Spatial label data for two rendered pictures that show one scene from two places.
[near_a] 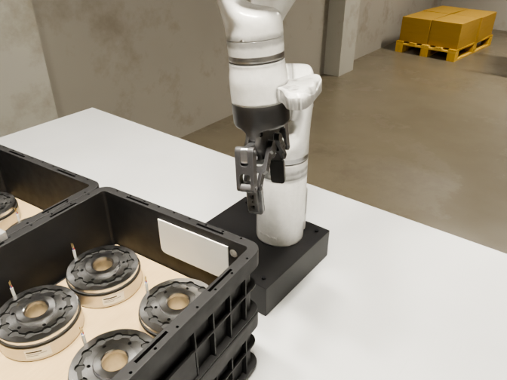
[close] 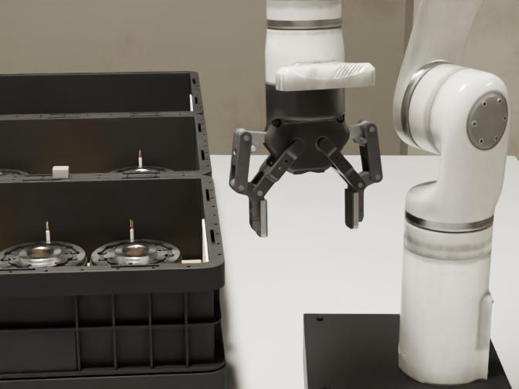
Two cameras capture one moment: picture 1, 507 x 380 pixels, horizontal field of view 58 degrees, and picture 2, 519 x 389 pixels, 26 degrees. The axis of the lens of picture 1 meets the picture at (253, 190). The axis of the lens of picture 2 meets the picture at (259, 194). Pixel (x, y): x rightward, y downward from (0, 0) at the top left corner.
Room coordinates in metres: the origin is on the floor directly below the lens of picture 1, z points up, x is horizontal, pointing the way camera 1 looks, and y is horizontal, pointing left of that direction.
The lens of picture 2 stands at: (-0.09, -0.82, 1.32)
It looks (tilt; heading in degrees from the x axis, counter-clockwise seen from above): 18 degrees down; 53
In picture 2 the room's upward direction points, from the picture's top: straight up
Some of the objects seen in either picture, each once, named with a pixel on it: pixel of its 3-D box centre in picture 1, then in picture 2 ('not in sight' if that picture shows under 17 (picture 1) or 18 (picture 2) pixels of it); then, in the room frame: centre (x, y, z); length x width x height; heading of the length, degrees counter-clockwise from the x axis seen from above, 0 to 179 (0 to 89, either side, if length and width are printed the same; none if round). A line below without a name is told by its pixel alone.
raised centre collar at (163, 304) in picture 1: (178, 302); not in sight; (0.44, 0.10, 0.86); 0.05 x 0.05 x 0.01
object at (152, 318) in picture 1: (178, 304); not in sight; (0.44, 0.10, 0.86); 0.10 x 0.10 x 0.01
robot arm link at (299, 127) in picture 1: (284, 114); (453, 150); (0.73, -0.05, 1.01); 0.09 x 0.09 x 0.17; 0
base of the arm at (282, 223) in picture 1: (281, 195); (444, 293); (0.73, -0.05, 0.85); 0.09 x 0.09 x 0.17; 51
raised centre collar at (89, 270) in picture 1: (102, 265); (135, 252); (0.51, 0.22, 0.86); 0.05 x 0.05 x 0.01
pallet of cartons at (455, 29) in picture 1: (447, 31); not in sight; (5.53, -2.26, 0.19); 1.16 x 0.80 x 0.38; 142
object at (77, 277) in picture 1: (102, 268); (135, 256); (0.51, 0.22, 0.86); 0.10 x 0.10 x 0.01
